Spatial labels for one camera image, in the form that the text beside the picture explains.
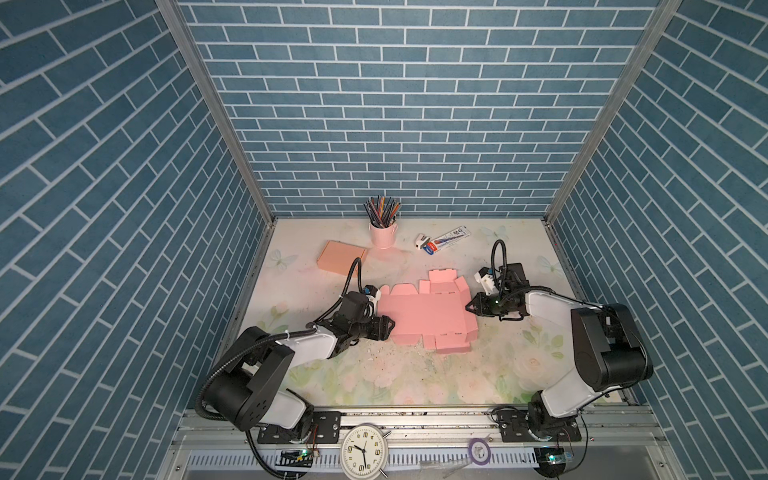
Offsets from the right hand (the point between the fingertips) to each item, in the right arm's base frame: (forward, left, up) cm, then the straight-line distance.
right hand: (467, 304), depth 94 cm
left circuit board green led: (-43, +44, -4) cm, 62 cm away
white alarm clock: (-41, +26, +2) cm, 49 cm away
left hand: (-8, +25, 0) cm, 26 cm away
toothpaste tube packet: (+29, +6, -1) cm, 30 cm away
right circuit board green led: (-39, -17, -4) cm, 43 cm away
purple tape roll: (-40, +1, -3) cm, 40 cm away
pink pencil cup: (+23, +30, +4) cm, 37 cm away
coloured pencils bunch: (+30, +31, +10) cm, 44 cm away
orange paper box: (+15, +44, +1) cm, 47 cm away
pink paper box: (-4, +11, -2) cm, 12 cm away
